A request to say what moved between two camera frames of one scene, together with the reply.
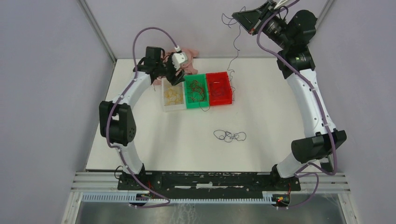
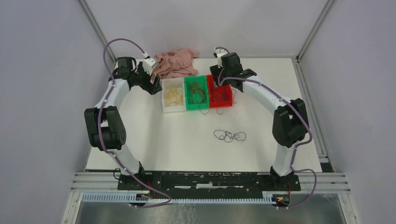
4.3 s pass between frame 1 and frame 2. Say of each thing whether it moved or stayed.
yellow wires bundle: stayed
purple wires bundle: moved
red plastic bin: stayed
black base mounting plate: stayed
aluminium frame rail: stayed
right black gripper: moved
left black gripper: moved
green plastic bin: stayed
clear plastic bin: stayed
